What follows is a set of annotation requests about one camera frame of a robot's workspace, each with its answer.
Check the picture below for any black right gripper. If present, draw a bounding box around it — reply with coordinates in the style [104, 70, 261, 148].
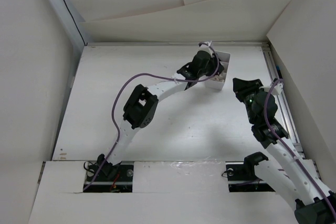
[233, 77, 266, 124]

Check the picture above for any white staples box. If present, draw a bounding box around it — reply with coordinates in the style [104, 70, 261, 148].
[212, 72, 226, 82]

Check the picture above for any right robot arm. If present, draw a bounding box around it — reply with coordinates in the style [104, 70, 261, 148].
[233, 78, 335, 223]

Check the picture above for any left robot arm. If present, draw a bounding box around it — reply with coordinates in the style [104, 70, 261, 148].
[95, 44, 224, 180]

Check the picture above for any white divided organizer tray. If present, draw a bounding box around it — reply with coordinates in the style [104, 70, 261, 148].
[205, 51, 230, 90]

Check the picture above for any blue cap marker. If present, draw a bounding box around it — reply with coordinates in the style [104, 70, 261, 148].
[276, 65, 283, 79]

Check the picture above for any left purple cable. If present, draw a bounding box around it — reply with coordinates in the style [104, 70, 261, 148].
[83, 41, 220, 190]

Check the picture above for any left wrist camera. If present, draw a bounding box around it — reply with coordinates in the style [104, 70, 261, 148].
[198, 41, 212, 49]

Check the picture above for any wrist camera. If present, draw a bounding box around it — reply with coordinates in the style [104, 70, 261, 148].
[261, 79, 284, 96]
[198, 41, 212, 49]

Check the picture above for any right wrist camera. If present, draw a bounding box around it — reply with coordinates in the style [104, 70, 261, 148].
[261, 79, 284, 96]

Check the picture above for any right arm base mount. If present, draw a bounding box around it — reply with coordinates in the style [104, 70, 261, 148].
[222, 161, 275, 193]

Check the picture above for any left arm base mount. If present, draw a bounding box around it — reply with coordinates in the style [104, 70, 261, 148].
[83, 154, 134, 193]

